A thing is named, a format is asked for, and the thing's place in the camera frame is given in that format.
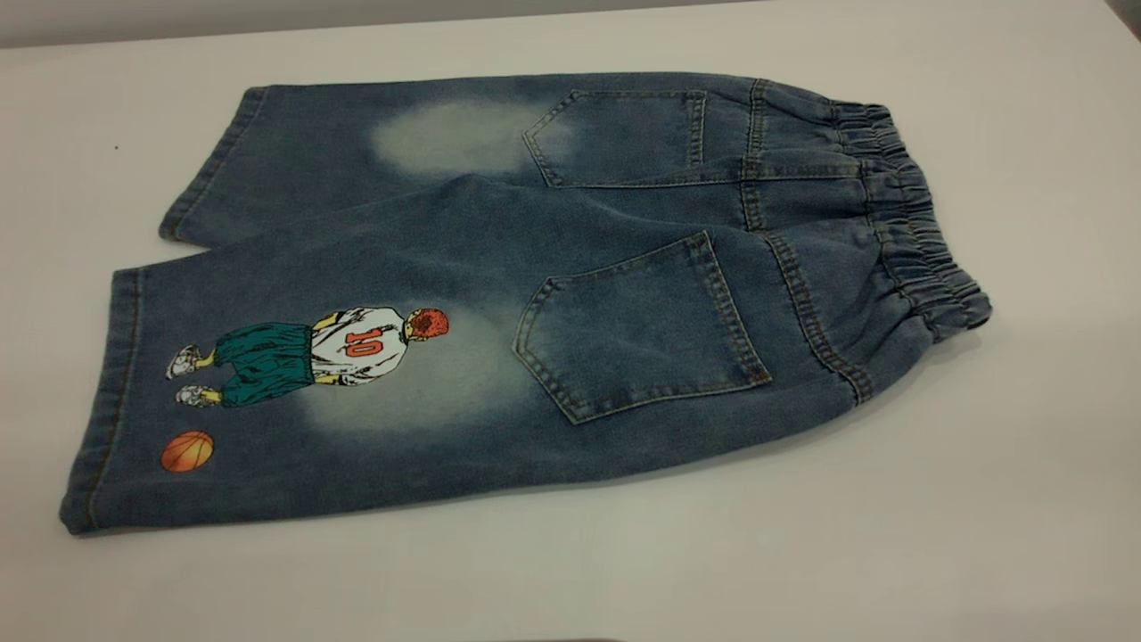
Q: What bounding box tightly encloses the blue denim shorts basketball print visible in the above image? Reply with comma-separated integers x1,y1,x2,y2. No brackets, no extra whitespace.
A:
58,71,993,536

